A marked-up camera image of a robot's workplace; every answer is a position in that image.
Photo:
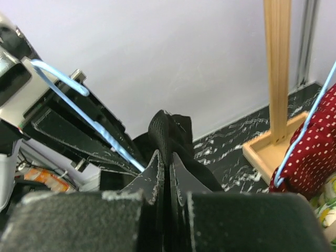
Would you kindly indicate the blue wire hanger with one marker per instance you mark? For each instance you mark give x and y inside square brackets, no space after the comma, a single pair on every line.
[278,179]
[39,66]

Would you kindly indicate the wooden clothes rack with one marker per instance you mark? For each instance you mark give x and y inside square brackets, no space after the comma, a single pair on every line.
[266,152]

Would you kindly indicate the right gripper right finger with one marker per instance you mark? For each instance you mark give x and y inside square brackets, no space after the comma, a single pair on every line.
[182,182]

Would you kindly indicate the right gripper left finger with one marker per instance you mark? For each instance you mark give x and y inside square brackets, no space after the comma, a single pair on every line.
[150,183]

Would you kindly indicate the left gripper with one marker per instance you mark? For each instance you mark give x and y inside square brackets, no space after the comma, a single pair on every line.
[30,110]

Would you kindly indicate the red polka dot skirt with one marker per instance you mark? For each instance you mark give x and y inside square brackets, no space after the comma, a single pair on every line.
[313,159]

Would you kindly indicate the lemon print skirt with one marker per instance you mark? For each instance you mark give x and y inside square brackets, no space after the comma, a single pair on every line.
[324,208]

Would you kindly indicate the black skirt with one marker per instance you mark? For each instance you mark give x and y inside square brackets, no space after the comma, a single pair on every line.
[171,133]

